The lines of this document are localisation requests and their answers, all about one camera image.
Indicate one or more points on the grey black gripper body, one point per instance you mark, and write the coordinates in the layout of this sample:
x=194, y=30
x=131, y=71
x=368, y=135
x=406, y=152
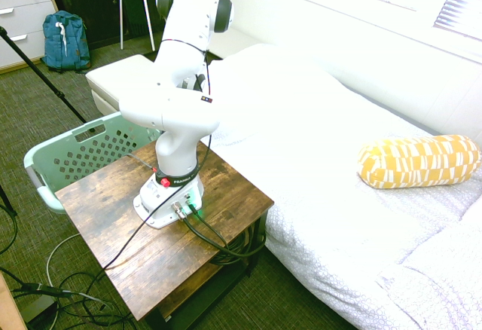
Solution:
x=195, y=82

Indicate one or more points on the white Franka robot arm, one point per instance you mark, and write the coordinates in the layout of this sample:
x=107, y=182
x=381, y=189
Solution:
x=177, y=111

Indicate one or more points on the mint green laundry basket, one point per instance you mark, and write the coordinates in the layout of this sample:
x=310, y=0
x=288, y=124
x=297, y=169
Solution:
x=83, y=153

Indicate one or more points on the white upholstered bench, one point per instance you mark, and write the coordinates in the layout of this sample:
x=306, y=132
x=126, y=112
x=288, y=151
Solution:
x=116, y=77

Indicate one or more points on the white metal stand poles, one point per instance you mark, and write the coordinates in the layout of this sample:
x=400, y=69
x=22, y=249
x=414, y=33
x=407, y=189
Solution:
x=145, y=10

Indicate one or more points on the dark wooden cabinet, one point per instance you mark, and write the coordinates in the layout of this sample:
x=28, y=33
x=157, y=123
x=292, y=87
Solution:
x=90, y=6

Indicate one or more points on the blue backpack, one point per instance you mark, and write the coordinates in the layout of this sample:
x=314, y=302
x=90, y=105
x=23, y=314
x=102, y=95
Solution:
x=66, y=41

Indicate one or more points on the white circle-print bed comforter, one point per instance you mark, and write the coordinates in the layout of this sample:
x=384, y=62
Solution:
x=320, y=156

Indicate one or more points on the rustic wooden side table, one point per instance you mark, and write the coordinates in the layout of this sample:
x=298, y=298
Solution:
x=162, y=232

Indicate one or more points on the white drawer dresser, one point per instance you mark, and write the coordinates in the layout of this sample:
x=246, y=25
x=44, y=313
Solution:
x=22, y=17

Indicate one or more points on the yellow white patterned bolster pillow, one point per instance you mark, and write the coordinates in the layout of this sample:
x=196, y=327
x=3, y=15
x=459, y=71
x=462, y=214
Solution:
x=418, y=161

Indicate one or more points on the white window blinds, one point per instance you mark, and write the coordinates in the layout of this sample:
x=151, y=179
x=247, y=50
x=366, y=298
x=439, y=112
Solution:
x=461, y=6

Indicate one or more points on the light wooden board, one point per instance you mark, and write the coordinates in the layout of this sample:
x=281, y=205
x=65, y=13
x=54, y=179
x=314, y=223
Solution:
x=9, y=303

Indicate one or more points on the black camera tripod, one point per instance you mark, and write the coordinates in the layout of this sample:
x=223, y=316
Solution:
x=41, y=75

